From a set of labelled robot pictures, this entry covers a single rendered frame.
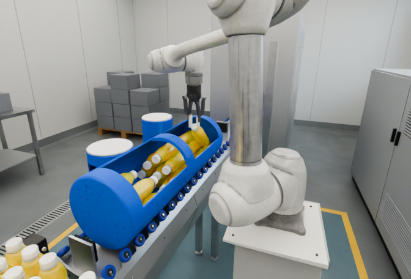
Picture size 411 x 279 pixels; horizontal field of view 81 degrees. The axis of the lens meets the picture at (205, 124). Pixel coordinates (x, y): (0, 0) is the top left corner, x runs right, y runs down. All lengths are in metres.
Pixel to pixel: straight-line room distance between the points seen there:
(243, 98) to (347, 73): 5.12
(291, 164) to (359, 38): 5.01
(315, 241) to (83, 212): 0.81
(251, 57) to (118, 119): 4.27
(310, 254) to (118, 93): 4.19
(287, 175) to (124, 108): 4.05
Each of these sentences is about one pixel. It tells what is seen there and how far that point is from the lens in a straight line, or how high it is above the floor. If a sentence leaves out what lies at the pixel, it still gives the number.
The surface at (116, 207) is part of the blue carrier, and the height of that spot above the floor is 1.15.
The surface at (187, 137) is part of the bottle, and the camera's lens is 1.45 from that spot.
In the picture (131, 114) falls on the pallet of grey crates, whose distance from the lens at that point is 4.61.
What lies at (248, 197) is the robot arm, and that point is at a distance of 0.74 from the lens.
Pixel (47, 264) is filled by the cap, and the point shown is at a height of 1.09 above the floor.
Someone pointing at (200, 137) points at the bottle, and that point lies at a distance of 1.37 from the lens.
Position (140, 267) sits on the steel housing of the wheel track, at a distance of 1.04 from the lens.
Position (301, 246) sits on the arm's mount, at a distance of 0.95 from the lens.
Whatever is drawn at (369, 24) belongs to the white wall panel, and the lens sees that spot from 5.81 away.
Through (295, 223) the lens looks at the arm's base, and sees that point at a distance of 1.00.
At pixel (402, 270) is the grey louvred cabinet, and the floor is 0.15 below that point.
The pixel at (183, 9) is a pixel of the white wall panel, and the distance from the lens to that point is 6.23.
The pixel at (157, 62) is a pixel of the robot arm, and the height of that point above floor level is 1.58.
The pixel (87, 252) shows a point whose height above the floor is 1.02.
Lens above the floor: 1.63
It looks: 17 degrees down
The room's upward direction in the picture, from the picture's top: 1 degrees clockwise
